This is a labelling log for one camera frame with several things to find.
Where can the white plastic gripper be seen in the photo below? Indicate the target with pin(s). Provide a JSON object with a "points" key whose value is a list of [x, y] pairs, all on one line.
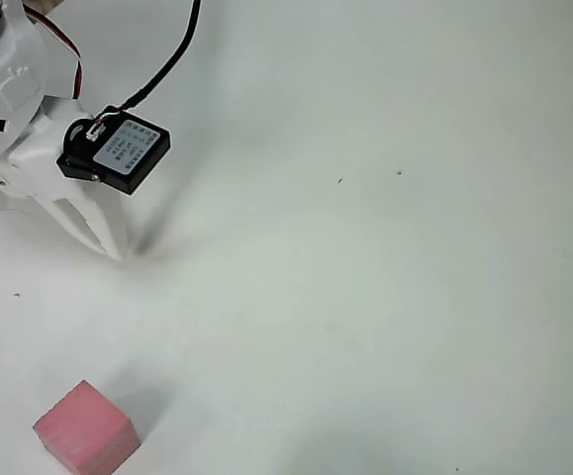
{"points": [[36, 168]]}

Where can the pink foam cube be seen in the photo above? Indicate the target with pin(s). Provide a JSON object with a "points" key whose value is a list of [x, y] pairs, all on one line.
{"points": [[88, 430]]}

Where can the black camera module with label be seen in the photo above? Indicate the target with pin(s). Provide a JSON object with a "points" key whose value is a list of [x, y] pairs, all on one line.
{"points": [[127, 153]]}

